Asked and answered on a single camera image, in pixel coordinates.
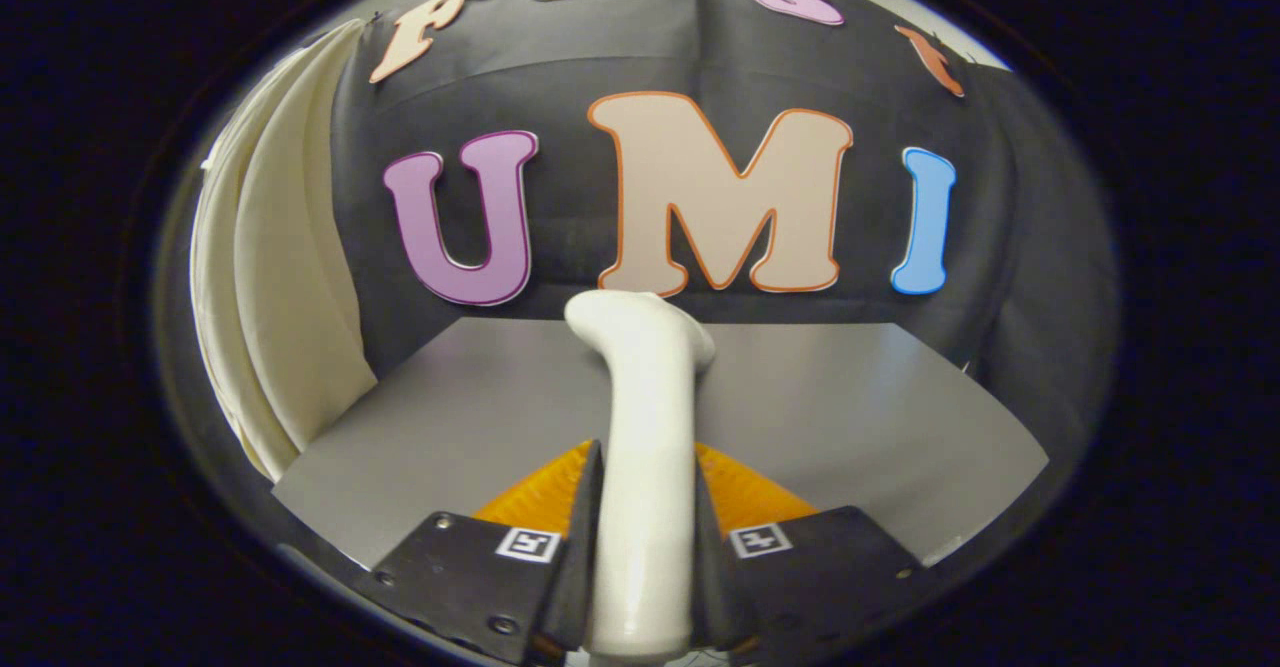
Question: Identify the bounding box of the white garment steamer head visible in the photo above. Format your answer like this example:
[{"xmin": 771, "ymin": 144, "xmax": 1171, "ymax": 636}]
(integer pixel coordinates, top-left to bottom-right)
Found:
[{"xmin": 563, "ymin": 290, "xmax": 717, "ymax": 660}]

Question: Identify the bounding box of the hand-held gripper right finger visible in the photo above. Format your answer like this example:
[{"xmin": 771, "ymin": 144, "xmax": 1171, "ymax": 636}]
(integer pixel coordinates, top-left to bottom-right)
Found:
[{"xmin": 693, "ymin": 442, "xmax": 936, "ymax": 667}]

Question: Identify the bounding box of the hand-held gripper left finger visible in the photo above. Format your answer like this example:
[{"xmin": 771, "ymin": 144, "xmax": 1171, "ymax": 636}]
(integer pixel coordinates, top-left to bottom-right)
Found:
[{"xmin": 355, "ymin": 439, "xmax": 606, "ymax": 667}]

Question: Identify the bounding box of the black backdrop cloth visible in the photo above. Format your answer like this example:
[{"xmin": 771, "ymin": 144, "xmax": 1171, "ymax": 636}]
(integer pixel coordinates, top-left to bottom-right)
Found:
[{"xmin": 330, "ymin": 0, "xmax": 1121, "ymax": 448}]

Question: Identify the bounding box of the cream button-up shirt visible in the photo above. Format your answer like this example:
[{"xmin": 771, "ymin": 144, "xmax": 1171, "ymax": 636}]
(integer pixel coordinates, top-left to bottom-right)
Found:
[{"xmin": 190, "ymin": 19, "xmax": 379, "ymax": 483}]

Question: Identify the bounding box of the cream cabinet with grey top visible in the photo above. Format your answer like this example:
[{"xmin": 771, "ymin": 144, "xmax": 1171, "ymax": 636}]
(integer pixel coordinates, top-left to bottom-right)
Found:
[{"xmin": 272, "ymin": 317, "xmax": 1049, "ymax": 570}]

